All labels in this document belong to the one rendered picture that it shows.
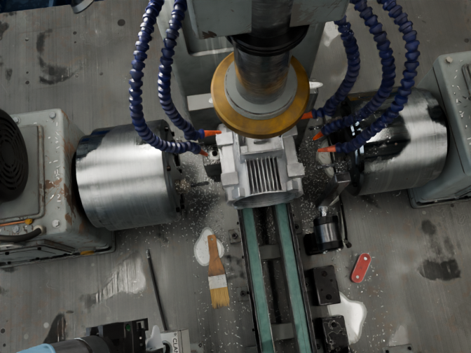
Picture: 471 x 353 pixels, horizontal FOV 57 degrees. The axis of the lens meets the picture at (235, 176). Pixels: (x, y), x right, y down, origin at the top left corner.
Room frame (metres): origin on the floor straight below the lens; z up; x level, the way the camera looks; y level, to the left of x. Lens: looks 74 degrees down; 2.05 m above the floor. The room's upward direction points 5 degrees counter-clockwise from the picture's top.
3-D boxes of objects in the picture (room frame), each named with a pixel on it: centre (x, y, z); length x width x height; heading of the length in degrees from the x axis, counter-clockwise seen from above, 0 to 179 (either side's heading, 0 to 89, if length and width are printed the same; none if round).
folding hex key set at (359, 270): (0.05, -0.32, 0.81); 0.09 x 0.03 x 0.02; 147
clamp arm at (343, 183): (0.20, -0.20, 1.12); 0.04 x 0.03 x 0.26; 3
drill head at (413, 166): (0.34, -0.39, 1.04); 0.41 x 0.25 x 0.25; 93
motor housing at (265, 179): (0.32, -0.06, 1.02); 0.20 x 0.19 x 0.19; 2
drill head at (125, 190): (0.30, 0.29, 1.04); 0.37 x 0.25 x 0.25; 93
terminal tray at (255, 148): (0.36, -0.06, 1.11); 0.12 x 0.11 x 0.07; 2
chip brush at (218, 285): (0.08, 0.08, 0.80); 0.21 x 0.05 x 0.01; 4
